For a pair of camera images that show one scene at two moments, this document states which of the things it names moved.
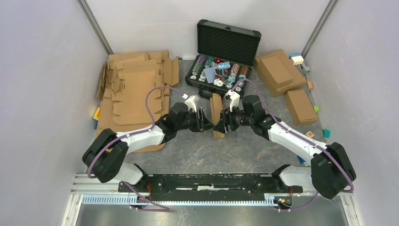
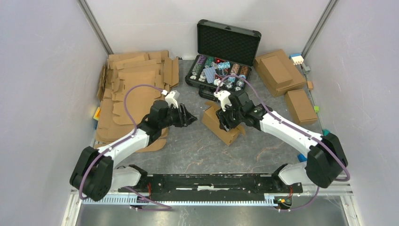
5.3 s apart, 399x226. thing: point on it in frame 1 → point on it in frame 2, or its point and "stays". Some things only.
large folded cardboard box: [298, 79] stays
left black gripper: [202, 124] → [182, 121]
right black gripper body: [236, 118] stays
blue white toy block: [297, 59] stays
